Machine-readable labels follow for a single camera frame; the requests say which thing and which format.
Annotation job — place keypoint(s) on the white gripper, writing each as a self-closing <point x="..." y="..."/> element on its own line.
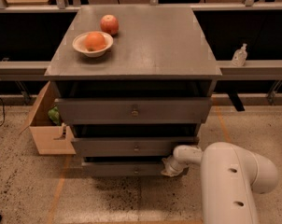
<point x="176" y="166"/>

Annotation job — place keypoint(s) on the grey bottom drawer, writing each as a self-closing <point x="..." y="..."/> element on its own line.
<point x="123" y="166"/>

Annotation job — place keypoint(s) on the grey drawer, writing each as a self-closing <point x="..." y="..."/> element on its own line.
<point x="123" y="166"/>
<point x="129" y="146"/>
<point x="133" y="110"/>

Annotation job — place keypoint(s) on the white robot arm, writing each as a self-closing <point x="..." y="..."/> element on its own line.
<point x="230" y="176"/>

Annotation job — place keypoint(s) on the grey wooden drawer cabinet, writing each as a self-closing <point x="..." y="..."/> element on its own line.
<point x="159" y="52"/>

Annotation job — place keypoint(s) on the grey middle drawer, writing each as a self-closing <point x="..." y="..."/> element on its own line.
<point x="129" y="146"/>

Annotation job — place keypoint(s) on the grey top drawer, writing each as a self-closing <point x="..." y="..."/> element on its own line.
<point x="133" y="110"/>

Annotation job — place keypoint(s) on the cardboard box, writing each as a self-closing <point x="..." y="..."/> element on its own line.
<point x="50" y="139"/>

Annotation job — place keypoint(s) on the clear sanitizer pump bottle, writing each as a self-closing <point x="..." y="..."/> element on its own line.
<point x="240" y="56"/>

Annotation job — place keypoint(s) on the green item in box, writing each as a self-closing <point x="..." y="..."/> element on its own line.
<point x="54" y="116"/>

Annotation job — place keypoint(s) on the orange fruit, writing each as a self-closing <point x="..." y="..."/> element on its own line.
<point x="94" y="41"/>

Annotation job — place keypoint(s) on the white ceramic bowl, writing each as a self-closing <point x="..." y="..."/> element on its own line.
<point x="78" y="45"/>

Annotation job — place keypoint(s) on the red apple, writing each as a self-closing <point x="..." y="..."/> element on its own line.
<point x="109" y="24"/>

